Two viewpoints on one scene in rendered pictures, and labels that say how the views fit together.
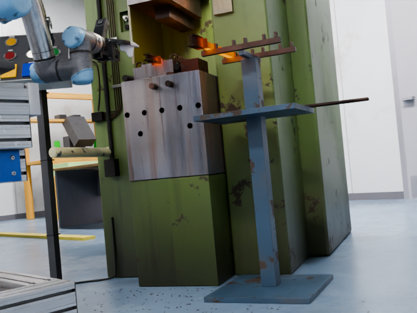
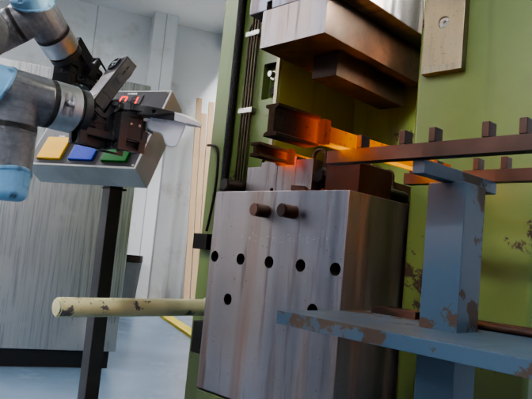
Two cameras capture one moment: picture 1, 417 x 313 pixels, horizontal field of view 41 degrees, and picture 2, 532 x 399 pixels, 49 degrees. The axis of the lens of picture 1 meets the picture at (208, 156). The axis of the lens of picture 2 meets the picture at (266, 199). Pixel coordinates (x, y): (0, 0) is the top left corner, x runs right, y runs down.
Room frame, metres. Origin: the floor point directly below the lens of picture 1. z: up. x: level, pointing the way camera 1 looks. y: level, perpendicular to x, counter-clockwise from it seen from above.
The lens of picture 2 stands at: (1.27, -0.28, 0.78)
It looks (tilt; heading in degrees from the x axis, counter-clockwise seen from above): 5 degrees up; 23
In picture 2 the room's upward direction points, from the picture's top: 5 degrees clockwise
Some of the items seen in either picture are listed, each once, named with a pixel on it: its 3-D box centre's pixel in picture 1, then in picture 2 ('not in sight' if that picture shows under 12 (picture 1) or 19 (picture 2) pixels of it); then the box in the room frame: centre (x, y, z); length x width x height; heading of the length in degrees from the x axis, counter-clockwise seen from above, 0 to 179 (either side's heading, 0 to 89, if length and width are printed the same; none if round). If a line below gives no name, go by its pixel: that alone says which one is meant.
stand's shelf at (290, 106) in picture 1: (255, 114); (447, 336); (2.16, -0.20, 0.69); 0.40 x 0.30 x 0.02; 66
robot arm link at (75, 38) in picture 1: (79, 40); (13, 96); (1.89, 0.41, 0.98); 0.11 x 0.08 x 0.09; 159
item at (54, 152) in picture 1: (82, 152); (139, 307); (2.50, 0.57, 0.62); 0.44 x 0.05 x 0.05; 159
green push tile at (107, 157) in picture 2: not in sight; (119, 151); (2.47, 0.66, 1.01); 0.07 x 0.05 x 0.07; 94
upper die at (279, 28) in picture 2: (165, 2); (346, 50); (2.66, 0.14, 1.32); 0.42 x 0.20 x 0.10; 159
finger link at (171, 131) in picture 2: (130, 49); (173, 131); (2.10, 0.26, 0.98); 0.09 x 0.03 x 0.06; 123
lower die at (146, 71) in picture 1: (172, 76); (334, 189); (2.66, 0.14, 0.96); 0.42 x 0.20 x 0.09; 159
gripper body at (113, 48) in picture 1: (103, 49); (108, 123); (2.04, 0.35, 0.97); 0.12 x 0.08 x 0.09; 159
